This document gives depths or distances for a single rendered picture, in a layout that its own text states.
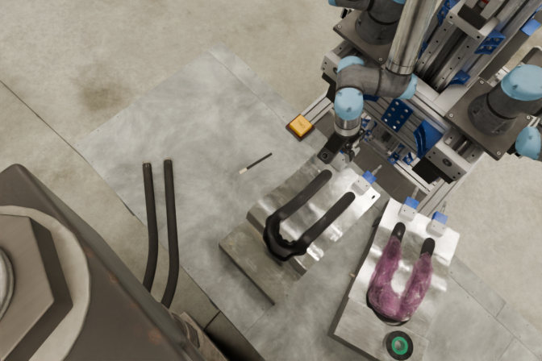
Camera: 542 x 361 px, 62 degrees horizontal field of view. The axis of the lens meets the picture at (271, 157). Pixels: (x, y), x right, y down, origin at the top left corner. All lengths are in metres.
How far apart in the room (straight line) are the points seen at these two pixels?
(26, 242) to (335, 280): 1.33
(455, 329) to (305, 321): 0.49
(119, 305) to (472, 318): 1.48
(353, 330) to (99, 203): 1.54
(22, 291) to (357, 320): 1.23
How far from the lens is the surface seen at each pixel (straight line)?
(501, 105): 1.54
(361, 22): 1.69
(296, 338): 1.51
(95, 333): 0.30
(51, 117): 2.79
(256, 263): 1.46
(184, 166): 1.62
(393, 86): 1.30
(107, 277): 0.30
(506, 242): 2.78
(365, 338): 1.44
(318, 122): 2.41
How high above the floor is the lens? 2.29
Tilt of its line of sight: 66 degrees down
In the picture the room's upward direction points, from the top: 12 degrees clockwise
